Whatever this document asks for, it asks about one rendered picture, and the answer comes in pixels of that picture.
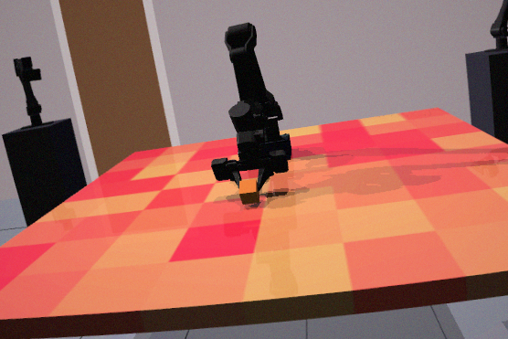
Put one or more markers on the orange block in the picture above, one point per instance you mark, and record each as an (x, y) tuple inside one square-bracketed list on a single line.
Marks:
[(248, 191)]

